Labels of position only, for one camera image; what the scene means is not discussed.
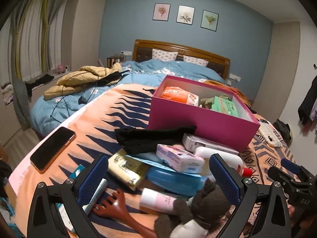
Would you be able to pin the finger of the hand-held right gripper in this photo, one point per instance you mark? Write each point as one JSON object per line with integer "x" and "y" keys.
{"x": 291, "y": 165}
{"x": 279, "y": 176}

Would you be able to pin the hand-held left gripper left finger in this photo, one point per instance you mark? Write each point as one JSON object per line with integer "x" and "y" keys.
{"x": 95, "y": 178}

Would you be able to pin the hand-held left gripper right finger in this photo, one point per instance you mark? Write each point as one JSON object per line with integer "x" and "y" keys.
{"x": 223, "y": 178}

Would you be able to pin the brown plush monkey toy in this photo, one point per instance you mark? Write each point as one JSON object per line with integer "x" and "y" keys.
{"x": 205, "y": 203}

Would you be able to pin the pink storage box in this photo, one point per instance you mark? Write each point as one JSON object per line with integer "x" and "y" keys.
{"x": 193, "y": 119}

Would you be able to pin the pink and white tube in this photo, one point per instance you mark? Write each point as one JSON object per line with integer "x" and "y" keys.
{"x": 158, "y": 199}

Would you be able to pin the white and teal carton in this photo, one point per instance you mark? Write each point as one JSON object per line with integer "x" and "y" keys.
{"x": 97, "y": 193}

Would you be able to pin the white plastic bottle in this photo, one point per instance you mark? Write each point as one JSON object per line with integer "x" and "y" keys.
{"x": 223, "y": 157}

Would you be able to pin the red plastic tool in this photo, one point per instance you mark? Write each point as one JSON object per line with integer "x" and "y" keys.
{"x": 247, "y": 171}

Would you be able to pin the yellow tissue pack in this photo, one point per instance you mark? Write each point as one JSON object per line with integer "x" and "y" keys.
{"x": 126, "y": 168}

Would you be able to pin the white fabric pouch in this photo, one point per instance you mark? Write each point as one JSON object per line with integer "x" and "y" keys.
{"x": 270, "y": 135}

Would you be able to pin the dark bag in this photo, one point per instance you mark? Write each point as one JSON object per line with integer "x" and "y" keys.
{"x": 282, "y": 129}

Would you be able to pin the white cartoon print box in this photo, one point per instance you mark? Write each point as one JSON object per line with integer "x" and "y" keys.
{"x": 198, "y": 142}

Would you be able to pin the brown back scratcher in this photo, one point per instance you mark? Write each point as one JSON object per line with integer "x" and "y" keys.
{"x": 123, "y": 213}

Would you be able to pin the floral pink tissue pack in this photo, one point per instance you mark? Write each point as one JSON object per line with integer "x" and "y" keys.
{"x": 178, "y": 160}

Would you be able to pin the light blue plastic container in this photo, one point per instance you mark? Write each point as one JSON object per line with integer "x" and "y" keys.
{"x": 173, "y": 181}

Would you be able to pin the smartphone with orange case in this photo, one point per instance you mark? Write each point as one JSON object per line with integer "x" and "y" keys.
{"x": 52, "y": 148}

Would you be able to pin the orange patterned blanket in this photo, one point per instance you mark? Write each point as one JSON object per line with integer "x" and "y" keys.
{"x": 99, "y": 119}

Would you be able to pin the dark hanging coat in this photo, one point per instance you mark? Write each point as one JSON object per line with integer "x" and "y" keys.
{"x": 308, "y": 99}

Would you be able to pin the green box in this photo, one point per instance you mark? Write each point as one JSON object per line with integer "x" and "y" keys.
{"x": 225, "y": 106}

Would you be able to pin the orange clothes pile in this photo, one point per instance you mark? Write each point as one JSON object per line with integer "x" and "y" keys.
{"x": 240, "y": 91}

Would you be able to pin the orange packet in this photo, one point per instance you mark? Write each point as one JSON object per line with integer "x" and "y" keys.
{"x": 175, "y": 94}

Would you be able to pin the beige down jacket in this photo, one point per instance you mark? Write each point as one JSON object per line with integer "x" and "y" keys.
{"x": 74, "y": 79}

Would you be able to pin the black scarf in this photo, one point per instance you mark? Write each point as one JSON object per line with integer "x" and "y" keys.
{"x": 114, "y": 77}

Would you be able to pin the blue floral duvet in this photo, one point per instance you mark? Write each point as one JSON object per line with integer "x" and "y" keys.
{"x": 138, "y": 76}

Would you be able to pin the black garment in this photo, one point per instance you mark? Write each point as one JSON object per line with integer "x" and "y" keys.
{"x": 42, "y": 79}

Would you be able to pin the pink windowsill ornament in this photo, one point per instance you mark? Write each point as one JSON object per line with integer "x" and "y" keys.
{"x": 62, "y": 68}

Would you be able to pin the steel cup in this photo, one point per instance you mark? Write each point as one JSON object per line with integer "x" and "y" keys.
{"x": 110, "y": 62}

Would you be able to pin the white patterned pillow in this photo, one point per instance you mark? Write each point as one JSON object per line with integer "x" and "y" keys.
{"x": 195, "y": 60}
{"x": 163, "y": 54}

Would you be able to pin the stack of folded clothes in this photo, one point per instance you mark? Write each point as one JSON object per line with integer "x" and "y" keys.
{"x": 6, "y": 94}

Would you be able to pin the wooden bed headboard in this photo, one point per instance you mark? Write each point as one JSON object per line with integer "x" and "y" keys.
{"x": 198, "y": 52}

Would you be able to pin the green leaf framed picture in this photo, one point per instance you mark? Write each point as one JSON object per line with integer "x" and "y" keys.
{"x": 209, "y": 20}

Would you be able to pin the grey and yellow curtain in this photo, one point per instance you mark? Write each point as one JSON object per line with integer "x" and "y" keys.
{"x": 32, "y": 29}

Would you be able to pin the white flower framed picture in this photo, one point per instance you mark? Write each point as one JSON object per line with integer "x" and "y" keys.
{"x": 185, "y": 14}

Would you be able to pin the pink flower framed picture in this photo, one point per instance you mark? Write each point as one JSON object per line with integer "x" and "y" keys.
{"x": 161, "y": 12}

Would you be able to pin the white wall socket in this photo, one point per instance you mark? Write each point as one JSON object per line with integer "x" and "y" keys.
{"x": 126, "y": 53}
{"x": 234, "y": 77}

